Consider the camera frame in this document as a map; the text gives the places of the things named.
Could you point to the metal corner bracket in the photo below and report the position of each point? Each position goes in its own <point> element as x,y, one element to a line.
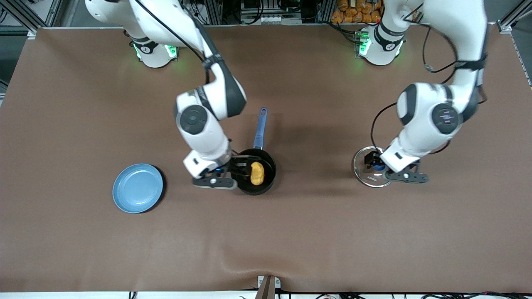
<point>32,34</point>

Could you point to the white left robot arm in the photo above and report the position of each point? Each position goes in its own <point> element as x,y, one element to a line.
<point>419,120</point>

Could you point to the aluminium frame rail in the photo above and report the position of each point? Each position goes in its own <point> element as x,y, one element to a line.
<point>25,16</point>
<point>513,16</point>

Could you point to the orange bagged goods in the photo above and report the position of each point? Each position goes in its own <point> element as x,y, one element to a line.
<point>353,14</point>

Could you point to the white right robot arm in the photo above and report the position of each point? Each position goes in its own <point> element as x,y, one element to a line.
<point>203,133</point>

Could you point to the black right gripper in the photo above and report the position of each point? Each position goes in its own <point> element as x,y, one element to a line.
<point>233,165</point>

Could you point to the yellow potato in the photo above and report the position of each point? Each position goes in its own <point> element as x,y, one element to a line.
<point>257,173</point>

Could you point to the metal table edge bracket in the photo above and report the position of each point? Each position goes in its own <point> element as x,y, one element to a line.
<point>268,290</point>

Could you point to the brown table mat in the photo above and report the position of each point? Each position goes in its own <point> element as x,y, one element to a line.
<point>124,249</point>

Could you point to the glass lid with blue knob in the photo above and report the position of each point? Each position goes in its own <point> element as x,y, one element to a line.
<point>365,176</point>

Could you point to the blue plate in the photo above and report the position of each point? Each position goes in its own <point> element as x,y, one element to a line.
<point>137,189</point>

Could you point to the white terminal block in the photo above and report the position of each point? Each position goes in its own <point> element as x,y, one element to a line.
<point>270,19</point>

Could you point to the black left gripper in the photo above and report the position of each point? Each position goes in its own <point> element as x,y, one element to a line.
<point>370,159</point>

